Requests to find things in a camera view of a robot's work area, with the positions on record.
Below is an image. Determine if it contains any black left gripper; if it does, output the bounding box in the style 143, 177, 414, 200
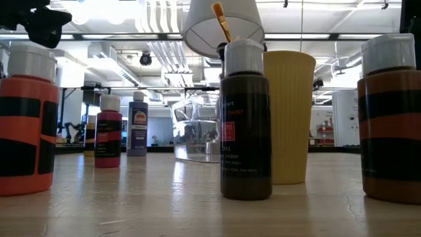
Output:
0, 0, 72, 49

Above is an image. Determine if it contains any large blue-violet paint bottle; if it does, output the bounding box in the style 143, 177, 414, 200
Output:
126, 91, 149, 157

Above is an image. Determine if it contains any small dark brown paint bottle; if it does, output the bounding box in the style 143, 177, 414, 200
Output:
219, 38, 273, 201

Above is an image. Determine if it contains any small orange paint bottle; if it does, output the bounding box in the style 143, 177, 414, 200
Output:
0, 44, 61, 198

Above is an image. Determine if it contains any small yellow paint bottle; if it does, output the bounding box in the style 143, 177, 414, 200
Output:
83, 114, 97, 157

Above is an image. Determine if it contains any small crimson paint bottle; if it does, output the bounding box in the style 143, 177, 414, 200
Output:
94, 94, 123, 169

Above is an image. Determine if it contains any white shade silver table lamp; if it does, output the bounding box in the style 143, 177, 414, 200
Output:
181, 0, 266, 83

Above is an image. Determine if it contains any clear plastic tray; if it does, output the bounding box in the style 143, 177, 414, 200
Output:
170, 95, 222, 165

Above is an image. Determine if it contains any yellow ribbed cup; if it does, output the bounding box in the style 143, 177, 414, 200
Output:
262, 50, 317, 185

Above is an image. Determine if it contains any red shelf rack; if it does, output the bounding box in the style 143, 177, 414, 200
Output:
316, 123, 335, 146

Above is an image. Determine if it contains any white round column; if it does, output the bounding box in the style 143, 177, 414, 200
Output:
332, 89, 361, 147

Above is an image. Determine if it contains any black ceiling camera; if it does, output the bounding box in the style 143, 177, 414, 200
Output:
139, 51, 153, 66

